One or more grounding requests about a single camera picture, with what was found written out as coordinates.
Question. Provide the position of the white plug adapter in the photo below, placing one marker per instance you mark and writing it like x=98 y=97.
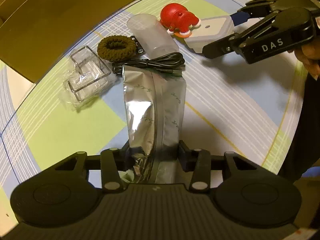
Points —
x=210 y=30

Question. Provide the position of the red toy figure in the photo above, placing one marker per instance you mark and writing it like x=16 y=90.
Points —
x=178 y=20

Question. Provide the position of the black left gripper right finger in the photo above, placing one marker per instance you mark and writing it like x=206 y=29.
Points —
x=197 y=161

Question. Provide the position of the silver foil pouch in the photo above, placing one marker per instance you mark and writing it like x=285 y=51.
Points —
x=154 y=106

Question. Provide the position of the brown cardboard box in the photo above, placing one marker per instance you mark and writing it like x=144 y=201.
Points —
x=37 y=33

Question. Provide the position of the right hand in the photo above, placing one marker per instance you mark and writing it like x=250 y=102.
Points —
x=309 y=55

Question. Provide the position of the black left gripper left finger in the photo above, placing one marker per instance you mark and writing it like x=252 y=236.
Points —
x=112 y=161

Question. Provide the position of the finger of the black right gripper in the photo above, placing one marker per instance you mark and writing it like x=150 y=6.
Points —
x=240 y=17
x=222 y=47

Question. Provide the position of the clear plastic packaging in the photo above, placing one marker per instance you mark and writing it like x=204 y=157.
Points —
x=87 y=78

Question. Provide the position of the translucent plastic cup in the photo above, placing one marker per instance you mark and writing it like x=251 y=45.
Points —
x=151 y=35

